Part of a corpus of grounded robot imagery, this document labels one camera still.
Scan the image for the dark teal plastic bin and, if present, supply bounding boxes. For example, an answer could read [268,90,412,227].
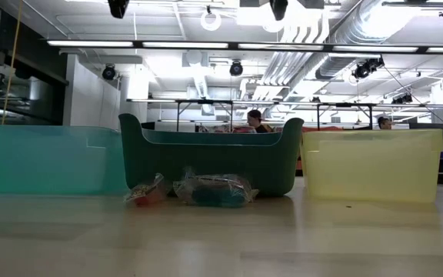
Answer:
[118,112,305,198]

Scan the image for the yellow translucent bin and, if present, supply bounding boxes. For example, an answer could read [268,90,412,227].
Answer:
[300,128,443,204]

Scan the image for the white hanging ring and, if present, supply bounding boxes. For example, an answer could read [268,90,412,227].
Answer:
[200,9,222,32]

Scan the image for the person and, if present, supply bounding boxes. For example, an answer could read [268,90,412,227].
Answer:
[246,109,275,134]
[377,116,394,131]

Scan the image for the black overhead light bar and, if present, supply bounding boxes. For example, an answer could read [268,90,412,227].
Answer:
[46,38,443,55]

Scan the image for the yellow cable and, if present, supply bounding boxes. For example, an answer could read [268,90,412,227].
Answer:
[0,0,24,125]

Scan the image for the black background table frame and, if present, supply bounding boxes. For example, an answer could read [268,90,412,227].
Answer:
[175,98,235,132]
[316,102,375,130]

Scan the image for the black ceiling spotlight cluster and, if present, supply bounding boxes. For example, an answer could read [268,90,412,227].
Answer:
[351,56,385,80]
[391,93,414,105]

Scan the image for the blue gummy ring candy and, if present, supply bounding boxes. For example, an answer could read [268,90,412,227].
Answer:
[172,167,260,209]

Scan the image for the light teal translucent bin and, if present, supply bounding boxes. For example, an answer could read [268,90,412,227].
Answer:
[0,123,129,195]

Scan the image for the red gummy ring candy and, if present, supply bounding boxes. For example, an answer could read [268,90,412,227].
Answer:
[123,172,168,207]

